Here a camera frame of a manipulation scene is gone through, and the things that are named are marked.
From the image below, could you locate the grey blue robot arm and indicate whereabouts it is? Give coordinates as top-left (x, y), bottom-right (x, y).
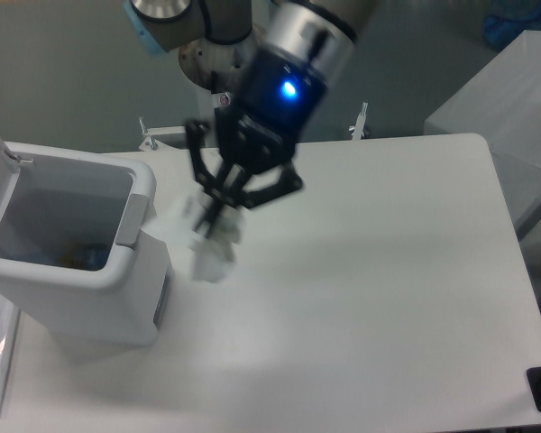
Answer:
top-left (124, 1), bottom-right (376, 236)

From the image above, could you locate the white right clamp bracket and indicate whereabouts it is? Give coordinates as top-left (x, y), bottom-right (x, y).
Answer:
top-left (349, 102), bottom-right (369, 141)

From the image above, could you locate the white side cabinet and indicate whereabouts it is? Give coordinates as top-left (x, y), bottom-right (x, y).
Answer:
top-left (424, 31), bottom-right (541, 229)

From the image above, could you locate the white table clamp bracket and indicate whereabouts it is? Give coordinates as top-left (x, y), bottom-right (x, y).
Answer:
top-left (138, 117), bottom-right (188, 152)

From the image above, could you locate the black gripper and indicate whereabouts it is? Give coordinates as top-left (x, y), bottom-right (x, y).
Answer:
top-left (183, 44), bottom-right (333, 240)

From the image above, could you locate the blue plastic bag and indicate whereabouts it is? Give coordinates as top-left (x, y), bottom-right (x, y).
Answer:
top-left (482, 14), bottom-right (541, 51)

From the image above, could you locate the white paper bag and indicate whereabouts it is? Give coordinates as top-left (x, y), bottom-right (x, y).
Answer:
top-left (142, 188), bottom-right (245, 284)

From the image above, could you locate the clear plastic water bottle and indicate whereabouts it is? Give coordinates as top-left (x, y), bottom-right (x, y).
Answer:
top-left (70, 243), bottom-right (110, 271)

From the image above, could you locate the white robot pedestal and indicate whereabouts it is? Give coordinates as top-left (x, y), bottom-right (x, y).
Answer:
top-left (178, 26), bottom-right (262, 148)

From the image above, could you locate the white trash can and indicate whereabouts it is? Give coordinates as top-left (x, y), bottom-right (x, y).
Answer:
top-left (0, 142), bottom-right (171, 345)

